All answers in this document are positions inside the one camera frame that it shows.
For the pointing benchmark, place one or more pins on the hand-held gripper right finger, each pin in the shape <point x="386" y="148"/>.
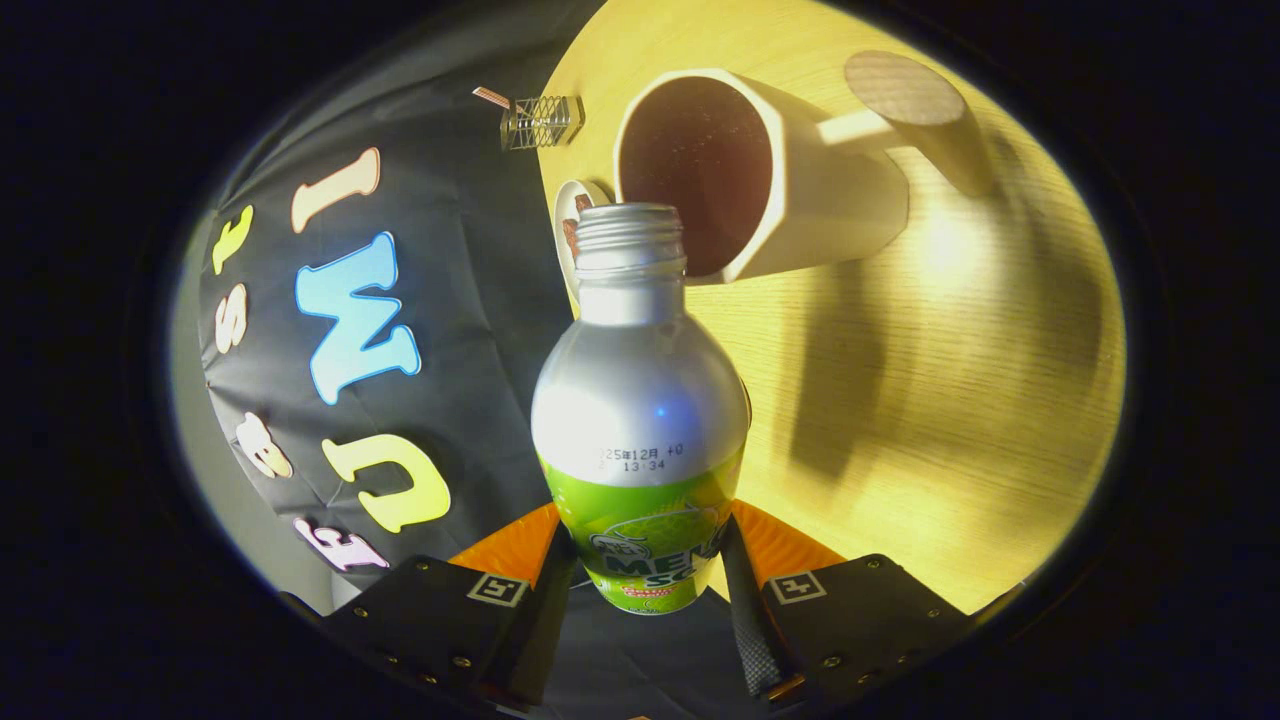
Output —
<point x="748" y="630"/>

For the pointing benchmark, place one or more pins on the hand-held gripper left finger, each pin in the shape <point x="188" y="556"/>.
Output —
<point x="535" y="630"/>

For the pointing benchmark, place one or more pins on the silver green juice bottle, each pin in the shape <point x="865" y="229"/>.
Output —
<point x="638" y="400"/>

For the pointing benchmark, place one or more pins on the wooden table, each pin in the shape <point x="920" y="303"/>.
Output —
<point x="950" y="400"/>

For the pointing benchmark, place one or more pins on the black backdrop cloth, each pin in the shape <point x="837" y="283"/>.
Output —
<point x="480" y="280"/>

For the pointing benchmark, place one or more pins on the white round plate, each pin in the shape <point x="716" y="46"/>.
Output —
<point x="563" y="205"/>

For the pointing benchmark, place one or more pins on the pink checked straw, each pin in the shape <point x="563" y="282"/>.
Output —
<point x="492" y="97"/>

